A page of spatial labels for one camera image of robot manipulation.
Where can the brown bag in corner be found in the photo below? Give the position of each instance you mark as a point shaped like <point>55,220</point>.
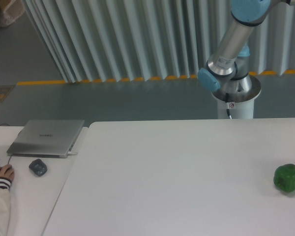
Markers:
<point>10,11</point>

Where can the person's hand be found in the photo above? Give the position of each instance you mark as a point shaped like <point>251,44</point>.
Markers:
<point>4,174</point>

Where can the silver closed laptop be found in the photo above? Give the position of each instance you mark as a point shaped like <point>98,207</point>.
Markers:
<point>47,138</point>

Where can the green bell pepper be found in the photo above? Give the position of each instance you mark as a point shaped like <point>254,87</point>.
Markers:
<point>284,178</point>

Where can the dark grey 3D mouse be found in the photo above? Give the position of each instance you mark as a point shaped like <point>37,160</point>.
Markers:
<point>38,167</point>

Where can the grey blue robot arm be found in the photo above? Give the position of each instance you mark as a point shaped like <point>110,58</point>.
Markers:
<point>223,65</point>

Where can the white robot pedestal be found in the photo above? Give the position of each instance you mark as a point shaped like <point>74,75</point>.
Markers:
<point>236,98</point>

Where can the white folding partition screen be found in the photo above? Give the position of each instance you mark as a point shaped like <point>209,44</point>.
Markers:
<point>117,39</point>

